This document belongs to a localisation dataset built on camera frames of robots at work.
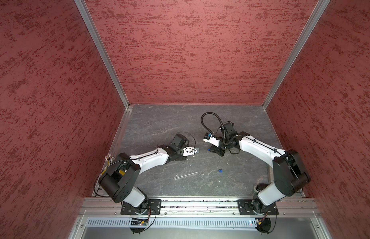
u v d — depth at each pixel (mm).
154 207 741
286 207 758
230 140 656
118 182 436
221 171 870
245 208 740
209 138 775
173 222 710
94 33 797
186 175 849
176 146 683
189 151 776
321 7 710
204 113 711
